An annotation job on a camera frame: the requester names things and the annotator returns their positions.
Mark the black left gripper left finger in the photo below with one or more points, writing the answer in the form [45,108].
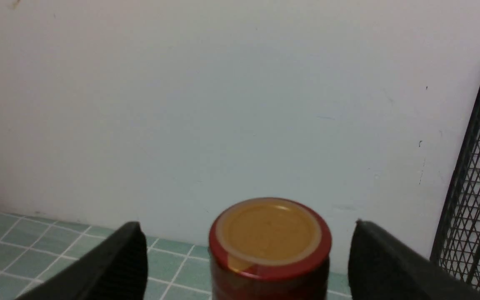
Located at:
[116,269]

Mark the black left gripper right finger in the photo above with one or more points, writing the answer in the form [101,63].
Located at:
[381,267]

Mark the soy sauce bottle red cap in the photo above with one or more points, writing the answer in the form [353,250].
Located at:
[269,249]

